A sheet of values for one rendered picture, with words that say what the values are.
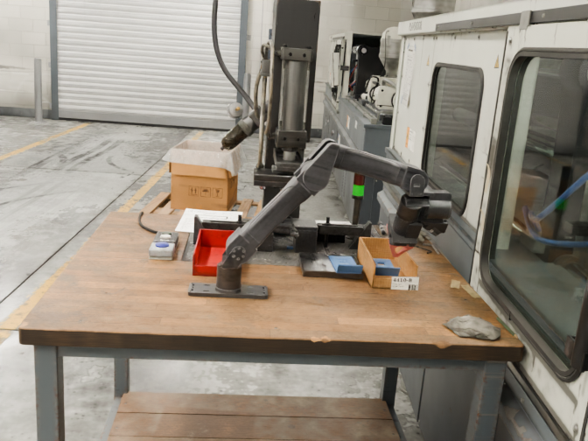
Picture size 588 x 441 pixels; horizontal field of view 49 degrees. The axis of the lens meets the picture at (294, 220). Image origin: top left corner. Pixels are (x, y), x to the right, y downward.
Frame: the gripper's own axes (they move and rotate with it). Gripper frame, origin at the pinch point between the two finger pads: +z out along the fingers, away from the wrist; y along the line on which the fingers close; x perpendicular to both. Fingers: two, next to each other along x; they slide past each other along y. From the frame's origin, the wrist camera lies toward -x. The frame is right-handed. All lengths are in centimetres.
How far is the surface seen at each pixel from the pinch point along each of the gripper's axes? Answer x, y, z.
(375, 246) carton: 0.9, 14.5, 15.9
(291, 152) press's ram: 28.6, 33.5, -2.7
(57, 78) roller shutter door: 362, 787, 546
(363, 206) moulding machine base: -52, 237, 231
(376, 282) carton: 4.9, -7.6, 4.9
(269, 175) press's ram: 34.8, 27.1, 1.2
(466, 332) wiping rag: -11.0, -31.8, -10.0
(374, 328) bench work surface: 10.1, -30.5, -7.6
